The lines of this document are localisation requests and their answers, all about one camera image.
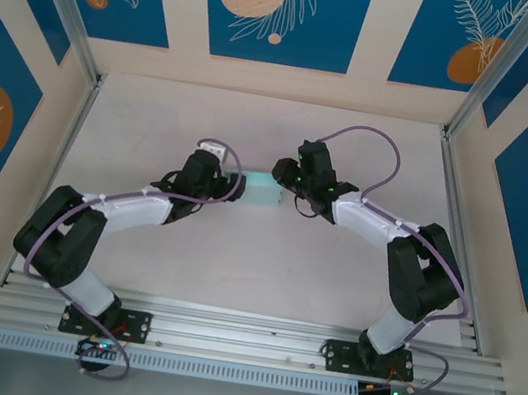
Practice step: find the light teal cloth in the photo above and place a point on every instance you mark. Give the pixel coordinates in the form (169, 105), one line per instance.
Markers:
(260, 189)

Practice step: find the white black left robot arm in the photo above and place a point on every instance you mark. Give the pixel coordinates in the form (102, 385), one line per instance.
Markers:
(130, 208)

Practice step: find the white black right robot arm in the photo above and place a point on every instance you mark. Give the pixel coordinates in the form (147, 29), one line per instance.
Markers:
(371, 223)

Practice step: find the blue poster with peach circle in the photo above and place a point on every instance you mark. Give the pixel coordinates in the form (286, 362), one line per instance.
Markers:
(321, 40)

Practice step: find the aluminium floor rail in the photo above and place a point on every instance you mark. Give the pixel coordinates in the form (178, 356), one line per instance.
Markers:
(470, 336)
(80, 116)

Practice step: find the aluminium rail frame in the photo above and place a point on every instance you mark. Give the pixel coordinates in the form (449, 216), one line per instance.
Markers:
(240, 338)

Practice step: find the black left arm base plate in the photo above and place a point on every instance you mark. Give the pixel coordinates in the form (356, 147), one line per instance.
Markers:
(138, 326)

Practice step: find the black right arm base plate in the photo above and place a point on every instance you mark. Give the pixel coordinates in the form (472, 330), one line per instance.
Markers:
(339, 354)

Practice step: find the aluminium corner post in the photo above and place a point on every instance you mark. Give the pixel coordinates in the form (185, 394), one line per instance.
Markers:
(63, 2)
(499, 64)

